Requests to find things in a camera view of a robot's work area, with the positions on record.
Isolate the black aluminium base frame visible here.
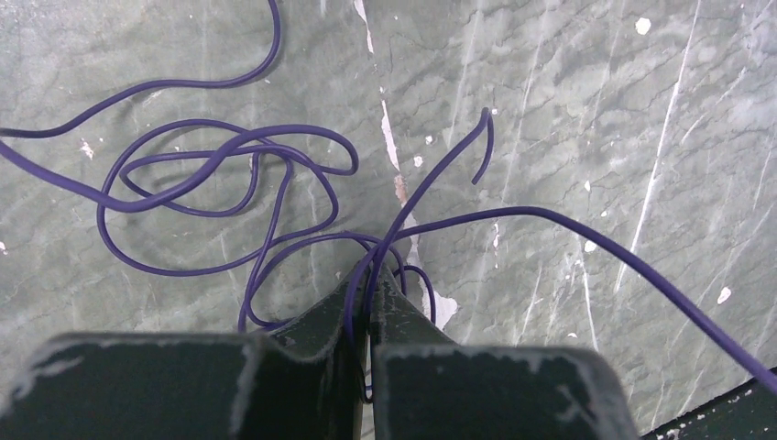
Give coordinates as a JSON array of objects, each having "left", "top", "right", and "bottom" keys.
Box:
[{"left": 629, "top": 372, "right": 776, "bottom": 439}]

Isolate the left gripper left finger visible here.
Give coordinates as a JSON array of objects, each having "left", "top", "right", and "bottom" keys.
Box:
[{"left": 1, "top": 273, "right": 365, "bottom": 439}]

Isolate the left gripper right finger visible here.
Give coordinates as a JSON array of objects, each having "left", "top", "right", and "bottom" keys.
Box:
[{"left": 370, "top": 269, "right": 639, "bottom": 439}]

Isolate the purple cable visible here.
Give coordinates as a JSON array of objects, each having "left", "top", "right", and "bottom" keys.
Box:
[{"left": 0, "top": 0, "right": 777, "bottom": 405}]

